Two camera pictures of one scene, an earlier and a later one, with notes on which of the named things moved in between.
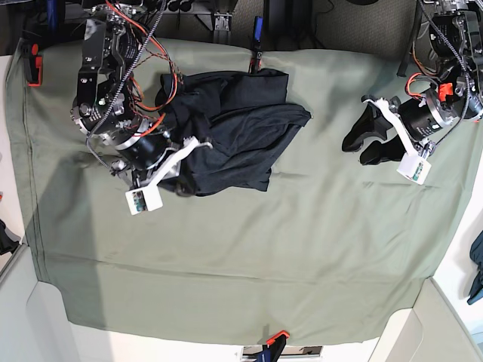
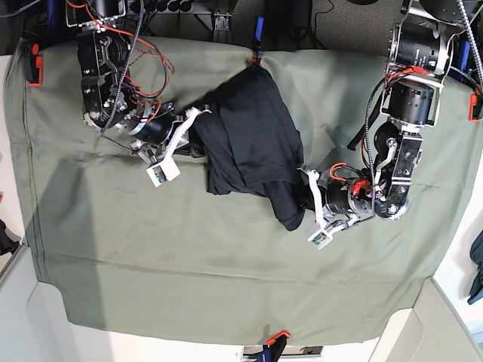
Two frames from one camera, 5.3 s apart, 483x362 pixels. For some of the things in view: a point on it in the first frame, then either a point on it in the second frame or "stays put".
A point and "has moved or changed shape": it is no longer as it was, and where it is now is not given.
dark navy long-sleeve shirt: (245, 115) has moved or changed shape
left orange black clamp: (33, 66) stays put
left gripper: (140, 154) → (158, 125)
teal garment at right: (476, 252) stays put
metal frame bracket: (222, 21) stays put
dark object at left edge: (7, 242) stays put
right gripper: (423, 117) → (345, 189)
